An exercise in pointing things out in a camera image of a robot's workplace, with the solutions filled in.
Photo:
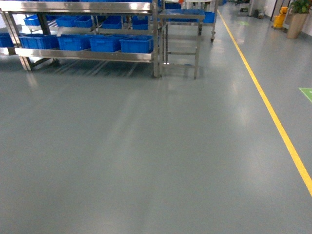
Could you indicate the blue bin front right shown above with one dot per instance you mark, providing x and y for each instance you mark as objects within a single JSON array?
[{"x": 137, "y": 44}]

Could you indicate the blue bin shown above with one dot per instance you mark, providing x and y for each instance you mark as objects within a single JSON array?
[
  {"x": 39, "y": 41},
  {"x": 137, "y": 44},
  {"x": 102, "y": 43},
  {"x": 74, "y": 42}
]

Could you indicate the stainless steel shelf rack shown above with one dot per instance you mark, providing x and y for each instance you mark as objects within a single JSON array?
[{"x": 30, "y": 58}]

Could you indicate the small stainless steel table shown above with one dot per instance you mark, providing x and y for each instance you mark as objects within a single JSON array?
[{"x": 179, "y": 46}]

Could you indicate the yellow mop bucket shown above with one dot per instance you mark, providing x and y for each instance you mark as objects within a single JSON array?
[{"x": 278, "y": 20}]

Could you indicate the potted plant in planter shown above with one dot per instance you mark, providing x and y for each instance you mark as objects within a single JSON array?
[{"x": 298, "y": 10}]

